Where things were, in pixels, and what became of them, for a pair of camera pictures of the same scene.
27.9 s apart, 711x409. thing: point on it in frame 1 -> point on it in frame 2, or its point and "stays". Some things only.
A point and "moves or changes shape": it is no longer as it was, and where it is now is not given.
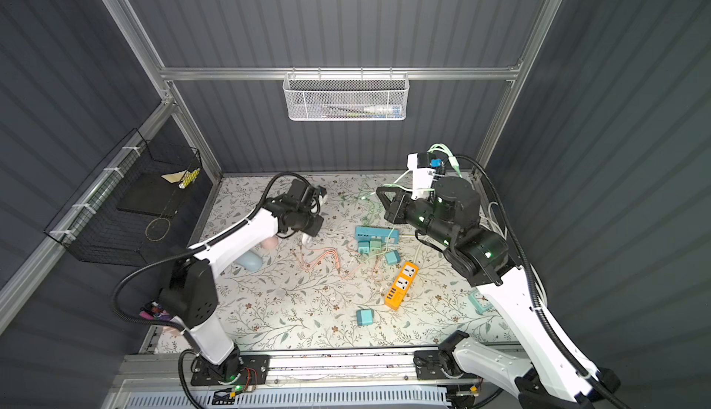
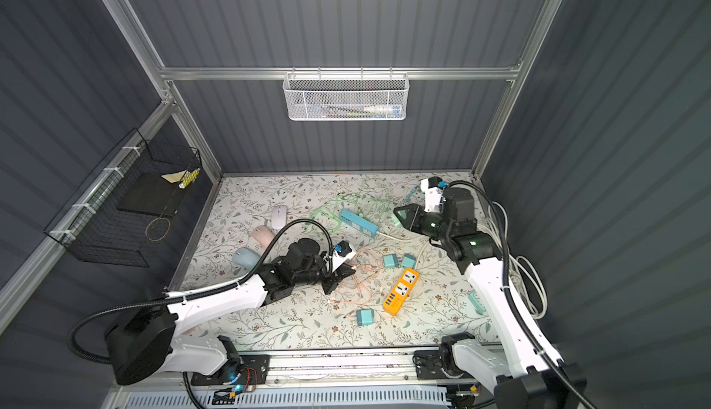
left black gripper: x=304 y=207 -> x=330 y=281
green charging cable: x=434 y=147 moves or changes shape
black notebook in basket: x=148 y=192 stays
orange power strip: x=401 y=286 stays
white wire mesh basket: x=346 y=96 stays
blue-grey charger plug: x=392 y=257 stays
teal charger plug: x=364 y=246 moves or changes shape
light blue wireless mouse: x=251 y=262 stays
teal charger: x=365 y=316 stays
